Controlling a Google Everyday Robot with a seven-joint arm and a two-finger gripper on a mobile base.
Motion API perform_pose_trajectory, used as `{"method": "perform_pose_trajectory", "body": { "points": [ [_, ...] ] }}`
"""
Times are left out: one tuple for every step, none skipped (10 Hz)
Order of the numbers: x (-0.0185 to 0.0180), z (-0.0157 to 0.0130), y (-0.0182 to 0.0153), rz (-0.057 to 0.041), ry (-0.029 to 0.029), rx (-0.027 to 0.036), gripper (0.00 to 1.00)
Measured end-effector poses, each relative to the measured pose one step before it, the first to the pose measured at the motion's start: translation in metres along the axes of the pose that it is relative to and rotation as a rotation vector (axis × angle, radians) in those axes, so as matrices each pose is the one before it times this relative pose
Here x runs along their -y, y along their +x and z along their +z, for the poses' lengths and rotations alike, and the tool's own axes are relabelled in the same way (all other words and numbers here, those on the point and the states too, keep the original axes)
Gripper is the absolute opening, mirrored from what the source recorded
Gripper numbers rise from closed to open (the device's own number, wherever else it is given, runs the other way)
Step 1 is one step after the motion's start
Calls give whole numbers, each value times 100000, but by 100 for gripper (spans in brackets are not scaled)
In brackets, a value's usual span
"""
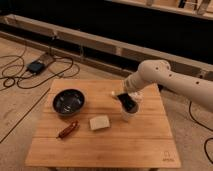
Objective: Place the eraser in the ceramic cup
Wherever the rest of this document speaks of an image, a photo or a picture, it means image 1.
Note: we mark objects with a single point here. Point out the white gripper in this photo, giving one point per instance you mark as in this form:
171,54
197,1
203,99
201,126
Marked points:
132,86

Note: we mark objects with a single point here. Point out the black eraser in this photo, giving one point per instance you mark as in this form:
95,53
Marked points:
128,103

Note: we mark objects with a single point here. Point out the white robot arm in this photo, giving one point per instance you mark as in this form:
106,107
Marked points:
159,72

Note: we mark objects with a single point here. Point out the white ceramic cup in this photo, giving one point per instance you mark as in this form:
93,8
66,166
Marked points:
128,113

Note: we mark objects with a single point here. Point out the wooden table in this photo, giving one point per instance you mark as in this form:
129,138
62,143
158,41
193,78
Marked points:
145,141

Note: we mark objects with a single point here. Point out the dark metal bowl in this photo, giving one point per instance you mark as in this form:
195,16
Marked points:
68,102

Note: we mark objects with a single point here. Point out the brown wooden stick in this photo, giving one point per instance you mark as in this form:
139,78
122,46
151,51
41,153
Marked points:
65,132

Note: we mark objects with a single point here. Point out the blue power adapter box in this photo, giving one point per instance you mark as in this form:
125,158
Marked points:
35,67

